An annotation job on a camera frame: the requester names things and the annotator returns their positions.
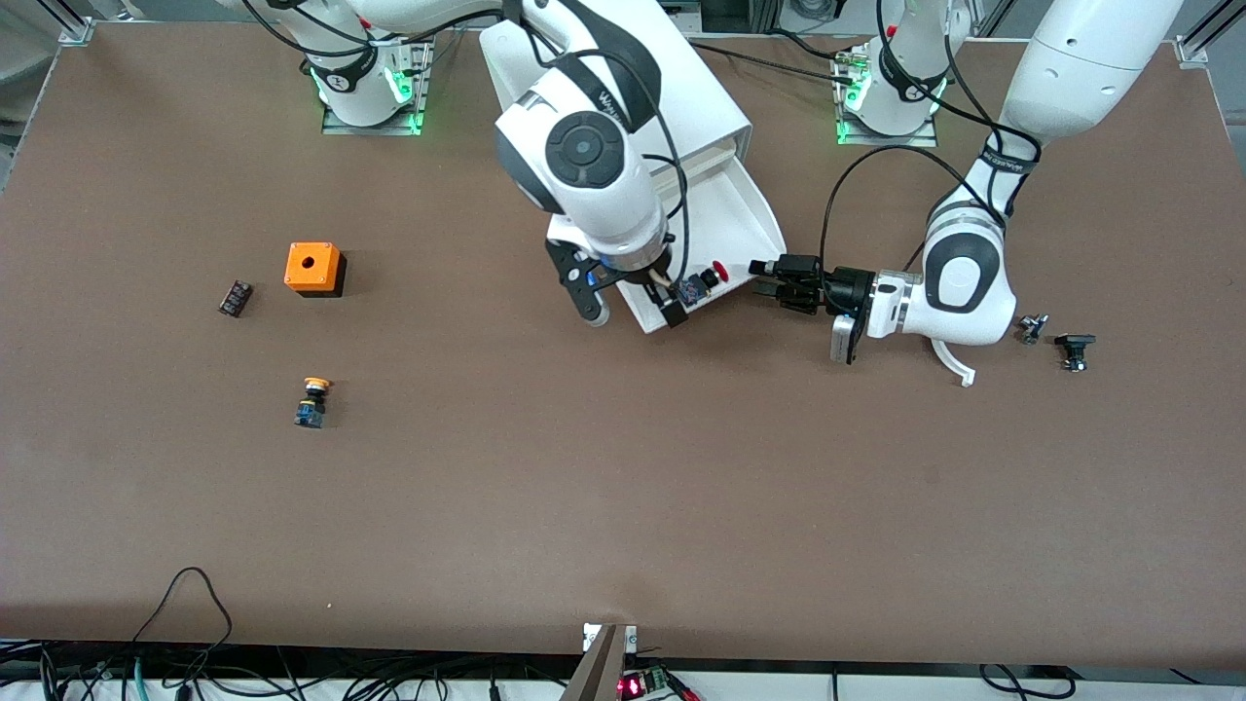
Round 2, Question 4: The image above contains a white plastic drawer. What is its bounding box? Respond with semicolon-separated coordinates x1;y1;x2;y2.
670;138;739;184
623;154;788;336

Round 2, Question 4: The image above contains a red push button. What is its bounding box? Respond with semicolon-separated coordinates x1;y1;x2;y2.
678;259;732;306

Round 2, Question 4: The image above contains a white drawer cabinet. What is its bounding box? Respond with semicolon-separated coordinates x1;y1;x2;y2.
478;0;753;256

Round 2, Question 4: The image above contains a small black button component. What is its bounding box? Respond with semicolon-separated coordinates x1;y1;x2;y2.
1054;332;1098;374

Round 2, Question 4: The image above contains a yellow push button blue base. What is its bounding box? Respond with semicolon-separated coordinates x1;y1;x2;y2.
294;376;334;430

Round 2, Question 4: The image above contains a white curved plastic piece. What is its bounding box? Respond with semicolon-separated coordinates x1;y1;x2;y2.
930;335;978;389

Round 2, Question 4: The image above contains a circuit board with red light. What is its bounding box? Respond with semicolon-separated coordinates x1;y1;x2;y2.
617;664;704;701

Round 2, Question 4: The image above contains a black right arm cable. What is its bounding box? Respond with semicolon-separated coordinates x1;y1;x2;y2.
238;0;694;285

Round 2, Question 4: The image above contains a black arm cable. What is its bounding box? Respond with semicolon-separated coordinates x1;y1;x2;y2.
820;0;1044;293
238;0;694;285

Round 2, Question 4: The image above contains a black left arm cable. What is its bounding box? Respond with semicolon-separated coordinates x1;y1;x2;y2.
820;0;1044;293

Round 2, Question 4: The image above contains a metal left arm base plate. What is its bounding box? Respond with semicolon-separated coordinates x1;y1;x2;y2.
833;47;939;149

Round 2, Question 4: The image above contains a black cable behind cabinet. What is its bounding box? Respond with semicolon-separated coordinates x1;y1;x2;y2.
689;40;850;81

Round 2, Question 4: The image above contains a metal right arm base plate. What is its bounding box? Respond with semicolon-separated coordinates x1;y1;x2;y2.
320;37;435;136

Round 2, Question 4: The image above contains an orange button enclosure box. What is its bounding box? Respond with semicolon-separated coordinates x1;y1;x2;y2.
283;241;348;299

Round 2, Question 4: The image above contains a grey metal camera bracket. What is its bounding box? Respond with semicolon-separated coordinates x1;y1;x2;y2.
559;622;640;701

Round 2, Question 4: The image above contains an aluminium frame corner bracket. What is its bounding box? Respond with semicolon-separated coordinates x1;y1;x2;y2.
56;0;96;48
1174;0;1246;71

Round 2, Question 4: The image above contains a thin black looped cable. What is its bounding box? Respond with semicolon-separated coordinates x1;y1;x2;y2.
129;567;236;675

